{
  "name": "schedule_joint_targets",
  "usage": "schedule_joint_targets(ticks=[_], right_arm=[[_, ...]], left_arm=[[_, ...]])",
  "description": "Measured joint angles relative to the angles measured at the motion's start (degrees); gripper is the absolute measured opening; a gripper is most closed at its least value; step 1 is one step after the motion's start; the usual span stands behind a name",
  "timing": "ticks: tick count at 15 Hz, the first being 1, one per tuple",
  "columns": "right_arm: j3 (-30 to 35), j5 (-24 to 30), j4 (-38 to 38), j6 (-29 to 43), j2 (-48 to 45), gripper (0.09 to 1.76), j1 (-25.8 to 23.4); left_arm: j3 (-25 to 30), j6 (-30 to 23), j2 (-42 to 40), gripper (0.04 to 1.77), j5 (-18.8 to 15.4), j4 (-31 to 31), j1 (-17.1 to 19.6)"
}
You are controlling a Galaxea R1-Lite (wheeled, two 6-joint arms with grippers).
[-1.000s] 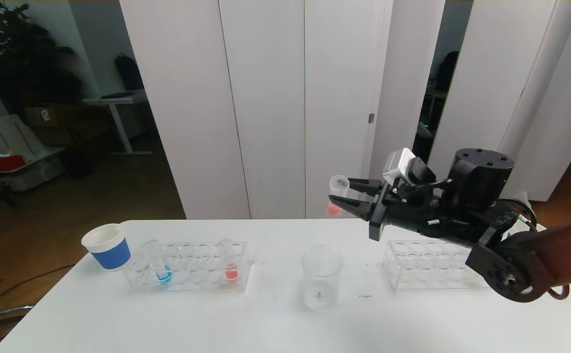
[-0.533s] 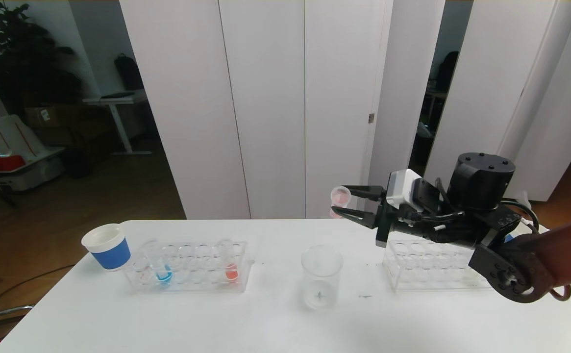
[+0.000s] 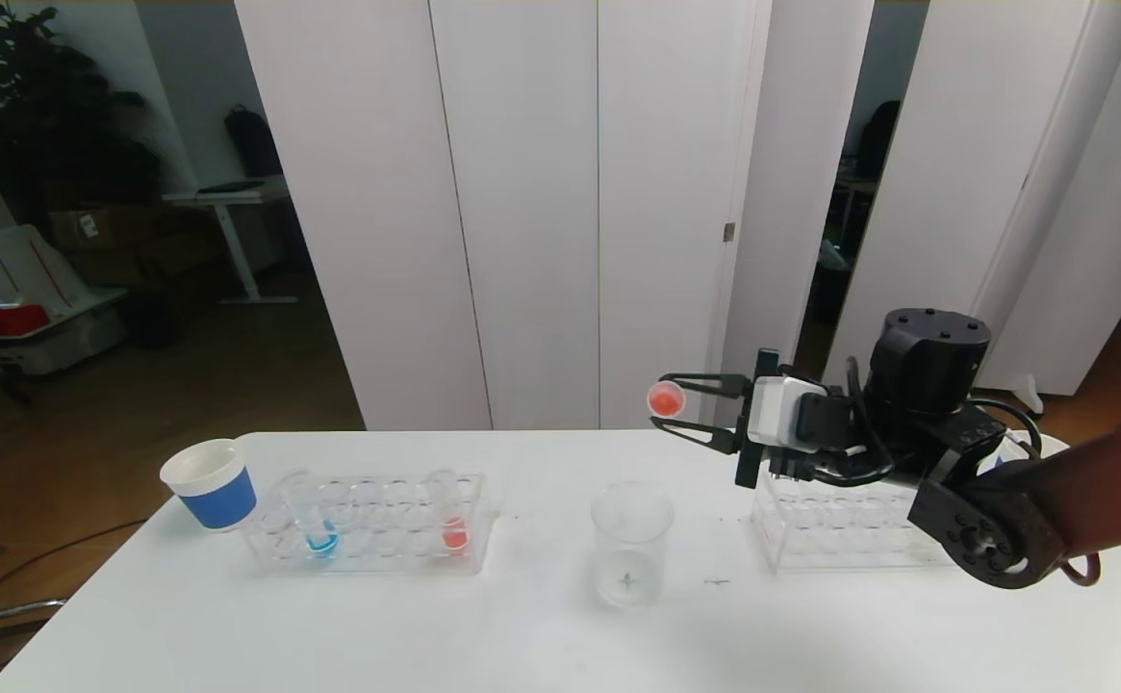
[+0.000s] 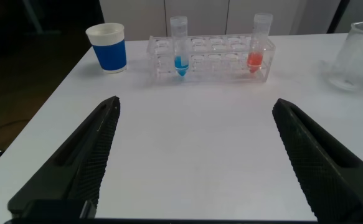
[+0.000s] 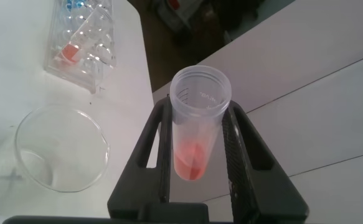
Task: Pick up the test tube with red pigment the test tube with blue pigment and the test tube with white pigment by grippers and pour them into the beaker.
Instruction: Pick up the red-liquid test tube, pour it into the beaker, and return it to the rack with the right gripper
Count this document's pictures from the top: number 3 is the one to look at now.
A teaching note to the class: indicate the black backpack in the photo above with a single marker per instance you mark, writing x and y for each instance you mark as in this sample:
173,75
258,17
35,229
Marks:
252,144

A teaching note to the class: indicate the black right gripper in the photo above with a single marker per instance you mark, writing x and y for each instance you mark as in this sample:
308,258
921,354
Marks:
751,423

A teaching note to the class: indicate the dark green potted plant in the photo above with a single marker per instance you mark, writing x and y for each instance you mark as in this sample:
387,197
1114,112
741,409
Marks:
50,115

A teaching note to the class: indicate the clear glass beaker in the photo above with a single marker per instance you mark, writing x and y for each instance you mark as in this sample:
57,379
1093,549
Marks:
629,568

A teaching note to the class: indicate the grey metal frame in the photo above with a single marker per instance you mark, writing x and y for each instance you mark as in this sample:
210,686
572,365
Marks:
2,614

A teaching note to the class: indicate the test tube with blue liquid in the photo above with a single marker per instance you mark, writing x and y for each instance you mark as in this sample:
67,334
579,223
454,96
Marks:
321,542

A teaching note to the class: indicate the white standing desk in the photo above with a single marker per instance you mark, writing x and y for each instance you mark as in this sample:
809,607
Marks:
228,197

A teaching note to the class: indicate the clear acrylic test tube rack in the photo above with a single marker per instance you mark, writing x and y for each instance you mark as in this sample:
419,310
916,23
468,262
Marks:
377,539
839,529

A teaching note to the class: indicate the white folding partition with feet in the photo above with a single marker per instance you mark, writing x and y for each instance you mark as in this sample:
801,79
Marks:
955,192

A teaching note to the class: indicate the clear plastic test tube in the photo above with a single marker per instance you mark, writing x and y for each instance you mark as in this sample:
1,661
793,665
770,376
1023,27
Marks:
665,398

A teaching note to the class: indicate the test tube with red liquid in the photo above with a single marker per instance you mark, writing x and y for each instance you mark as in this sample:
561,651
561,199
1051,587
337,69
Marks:
454,535

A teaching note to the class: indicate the brown cardboard box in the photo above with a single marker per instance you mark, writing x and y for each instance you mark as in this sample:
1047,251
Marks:
89,229

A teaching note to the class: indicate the white machine base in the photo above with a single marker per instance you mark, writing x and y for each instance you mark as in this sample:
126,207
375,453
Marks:
26,279

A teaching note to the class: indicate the white folding partition with hinge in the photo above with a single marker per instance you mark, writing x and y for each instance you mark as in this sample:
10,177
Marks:
522,192

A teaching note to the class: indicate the black chair behind partitions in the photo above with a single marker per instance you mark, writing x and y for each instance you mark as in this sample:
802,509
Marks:
878,140

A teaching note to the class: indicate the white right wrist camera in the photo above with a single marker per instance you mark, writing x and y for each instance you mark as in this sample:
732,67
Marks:
783,412

